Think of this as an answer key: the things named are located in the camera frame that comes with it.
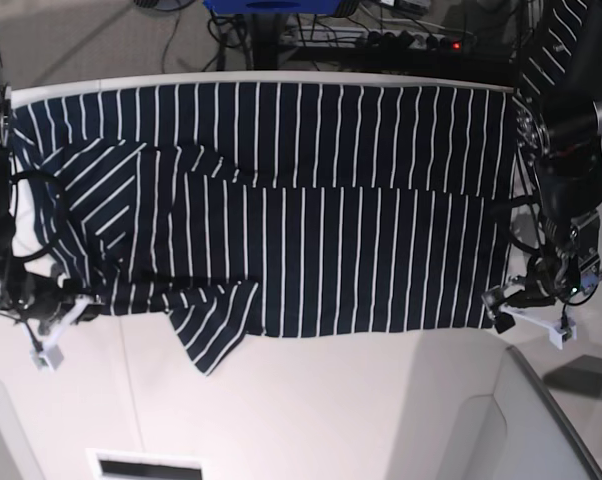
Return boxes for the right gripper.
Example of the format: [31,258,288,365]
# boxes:
[10,272,101,333]

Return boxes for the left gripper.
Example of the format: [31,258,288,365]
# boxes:
[500,255,569,310]

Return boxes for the navy white striped t-shirt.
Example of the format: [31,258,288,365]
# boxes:
[11,82,515,374]

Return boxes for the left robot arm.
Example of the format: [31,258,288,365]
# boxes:
[495,1,602,309]

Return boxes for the black power strip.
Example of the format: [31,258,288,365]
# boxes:
[362,30,466,53]

